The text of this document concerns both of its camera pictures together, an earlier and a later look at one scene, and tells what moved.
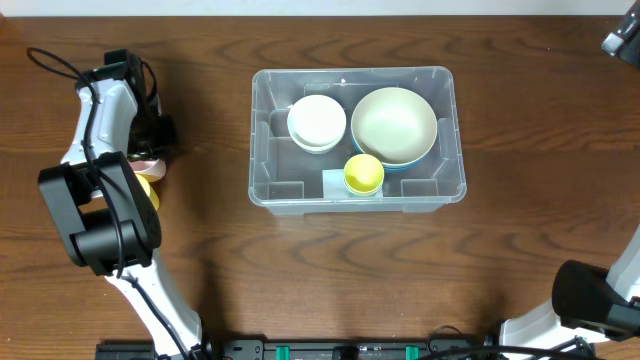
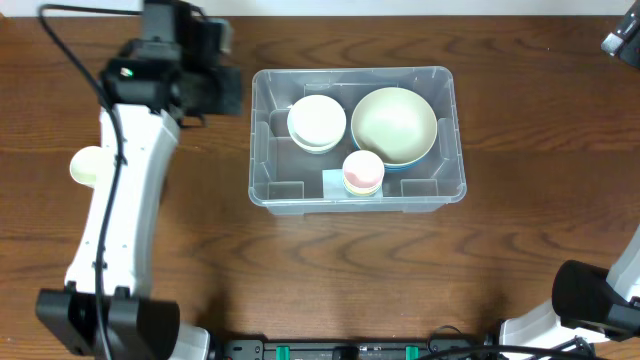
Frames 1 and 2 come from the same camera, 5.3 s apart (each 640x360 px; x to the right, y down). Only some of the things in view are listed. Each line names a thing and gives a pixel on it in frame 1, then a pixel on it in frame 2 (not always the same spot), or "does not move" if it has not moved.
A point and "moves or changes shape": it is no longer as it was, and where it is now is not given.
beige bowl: (398, 125) does not move
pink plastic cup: (150, 169) moves or changes shape
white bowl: (316, 121) does not move
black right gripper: (626, 32) does not move
